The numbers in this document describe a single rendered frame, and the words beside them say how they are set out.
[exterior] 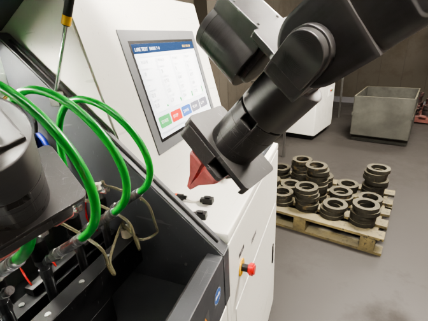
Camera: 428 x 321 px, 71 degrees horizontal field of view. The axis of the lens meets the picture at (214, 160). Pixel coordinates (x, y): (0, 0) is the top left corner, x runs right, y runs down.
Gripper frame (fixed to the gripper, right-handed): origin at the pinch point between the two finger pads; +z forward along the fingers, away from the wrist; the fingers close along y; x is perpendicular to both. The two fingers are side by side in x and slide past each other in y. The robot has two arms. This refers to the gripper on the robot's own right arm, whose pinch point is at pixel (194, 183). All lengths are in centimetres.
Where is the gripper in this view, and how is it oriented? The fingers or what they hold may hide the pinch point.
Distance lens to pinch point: 40.2
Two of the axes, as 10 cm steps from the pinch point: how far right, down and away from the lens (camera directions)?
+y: -6.2, -7.7, 1.4
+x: -5.8, 3.3, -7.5
